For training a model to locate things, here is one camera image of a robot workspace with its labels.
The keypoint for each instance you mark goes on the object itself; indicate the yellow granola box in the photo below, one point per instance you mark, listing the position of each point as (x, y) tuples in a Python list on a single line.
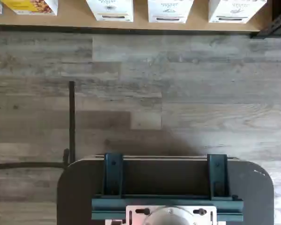
[(25, 5)]

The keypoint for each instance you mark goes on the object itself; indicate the teal metal rail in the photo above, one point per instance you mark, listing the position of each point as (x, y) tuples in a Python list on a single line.
[(107, 206)]

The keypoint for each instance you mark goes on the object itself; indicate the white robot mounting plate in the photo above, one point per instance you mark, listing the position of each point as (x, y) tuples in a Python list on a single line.
[(133, 220)]

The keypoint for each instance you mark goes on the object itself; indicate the white pasta box pink strip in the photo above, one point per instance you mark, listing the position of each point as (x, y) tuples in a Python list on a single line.
[(171, 11)]

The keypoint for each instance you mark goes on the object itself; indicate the thin black rod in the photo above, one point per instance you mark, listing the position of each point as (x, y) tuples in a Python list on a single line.
[(72, 117)]

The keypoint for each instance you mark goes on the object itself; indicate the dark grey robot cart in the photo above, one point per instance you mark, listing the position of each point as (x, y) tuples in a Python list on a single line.
[(72, 199)]

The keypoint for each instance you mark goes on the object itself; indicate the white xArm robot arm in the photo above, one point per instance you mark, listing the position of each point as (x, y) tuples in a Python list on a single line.
[(171, 218)]

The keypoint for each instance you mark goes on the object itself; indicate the black metal shelf rack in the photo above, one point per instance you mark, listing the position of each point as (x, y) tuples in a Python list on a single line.
[(131, 26)]

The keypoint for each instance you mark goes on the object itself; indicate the teal metal bracket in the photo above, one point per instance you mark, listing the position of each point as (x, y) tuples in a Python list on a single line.
[(219, 173), (112, 173)]

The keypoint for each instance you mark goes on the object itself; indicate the white pasta box orange strip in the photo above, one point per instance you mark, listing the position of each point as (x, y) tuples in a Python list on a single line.
[(110, 11)]

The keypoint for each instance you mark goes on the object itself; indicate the white pasta box green strip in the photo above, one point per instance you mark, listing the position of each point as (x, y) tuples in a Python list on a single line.
[(236, 11)]

